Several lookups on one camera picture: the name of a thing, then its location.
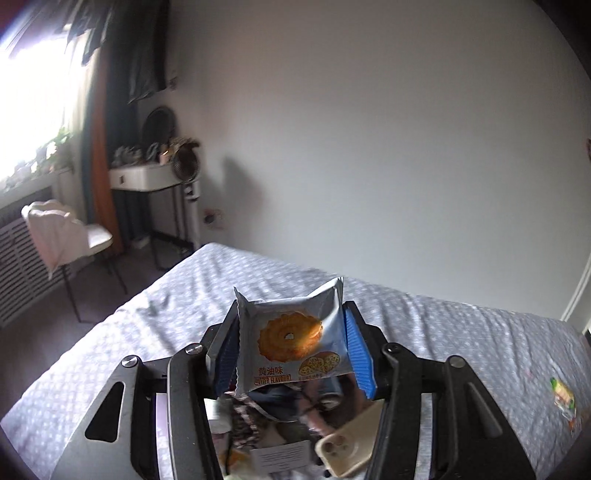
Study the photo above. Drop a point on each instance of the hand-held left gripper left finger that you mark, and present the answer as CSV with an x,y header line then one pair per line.
x,y
226,364

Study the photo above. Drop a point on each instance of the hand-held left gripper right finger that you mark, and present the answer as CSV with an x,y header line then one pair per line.
x,y
358,355

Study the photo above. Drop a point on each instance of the butter cookie packet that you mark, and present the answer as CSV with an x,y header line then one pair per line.
x,y
286,337

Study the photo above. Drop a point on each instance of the grey patterned bed sheet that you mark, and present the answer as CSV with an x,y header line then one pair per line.
x,y
438,332

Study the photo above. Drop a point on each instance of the cream phone case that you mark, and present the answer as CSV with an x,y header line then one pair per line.
x,y
351,443

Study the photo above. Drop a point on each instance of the white chair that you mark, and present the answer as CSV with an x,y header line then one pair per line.
x,y
99,237

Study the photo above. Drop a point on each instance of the white side table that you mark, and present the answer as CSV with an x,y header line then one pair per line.
x,y
143,177

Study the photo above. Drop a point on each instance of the green snack packet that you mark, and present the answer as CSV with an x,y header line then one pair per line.
x,y
563,392

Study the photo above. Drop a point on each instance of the orange curtain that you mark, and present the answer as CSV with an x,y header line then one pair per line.
x,y
101,184

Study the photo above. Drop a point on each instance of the white cloth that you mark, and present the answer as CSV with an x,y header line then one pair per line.
x,y
51,230

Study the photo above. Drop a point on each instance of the white radiator cover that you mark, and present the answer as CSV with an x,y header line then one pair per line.
x,y
18,267

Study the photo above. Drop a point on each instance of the dark oval mirror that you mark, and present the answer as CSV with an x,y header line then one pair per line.
x,y
159,124

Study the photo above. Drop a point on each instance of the windowsill plants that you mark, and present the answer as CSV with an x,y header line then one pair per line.
x,y
57,147

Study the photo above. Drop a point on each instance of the dark hanging clothes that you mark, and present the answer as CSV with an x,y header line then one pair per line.
x,y
143,55

